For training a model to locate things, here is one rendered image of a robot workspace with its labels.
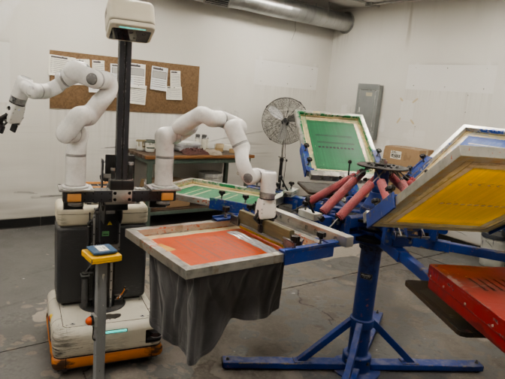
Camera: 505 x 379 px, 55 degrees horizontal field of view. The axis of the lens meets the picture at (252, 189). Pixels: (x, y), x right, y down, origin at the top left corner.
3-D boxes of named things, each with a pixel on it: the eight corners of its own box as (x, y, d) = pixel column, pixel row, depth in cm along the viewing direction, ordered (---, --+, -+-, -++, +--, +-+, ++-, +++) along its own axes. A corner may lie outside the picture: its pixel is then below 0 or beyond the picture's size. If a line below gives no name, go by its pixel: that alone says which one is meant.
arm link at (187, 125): (204, 95, 235) (221, 97, 252) (147, 132, 250) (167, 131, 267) (217, 122, 235) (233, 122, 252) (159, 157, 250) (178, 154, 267)
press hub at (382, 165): (358, 393, 285) (389, 165, 259) (311, 361, 315) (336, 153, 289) (399, 375, 308) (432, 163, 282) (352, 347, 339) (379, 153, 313)
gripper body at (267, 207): (270, 193, 244) (268, 215, 246) (254, 195, 238) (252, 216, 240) (279, 196, 238) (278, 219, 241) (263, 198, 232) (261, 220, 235)
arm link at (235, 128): (198, 114, 241) (212, 114, 254) (216, 154, 241) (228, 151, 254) (225, 100, 234) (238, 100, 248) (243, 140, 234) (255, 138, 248)
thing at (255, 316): (194, 365, 204) (201, 270, 196) (190, 362, 207) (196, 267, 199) (279, 340, 232) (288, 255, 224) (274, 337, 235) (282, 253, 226)
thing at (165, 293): (189, 368, 203) (196, 271, 195) (143, 323, 238) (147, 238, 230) (196, 367, 205) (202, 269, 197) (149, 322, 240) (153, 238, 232)
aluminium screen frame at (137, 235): (185, 280, 184) (185, 270, 184) (125, 236, 230) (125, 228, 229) (332, 253, 231) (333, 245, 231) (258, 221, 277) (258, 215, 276)
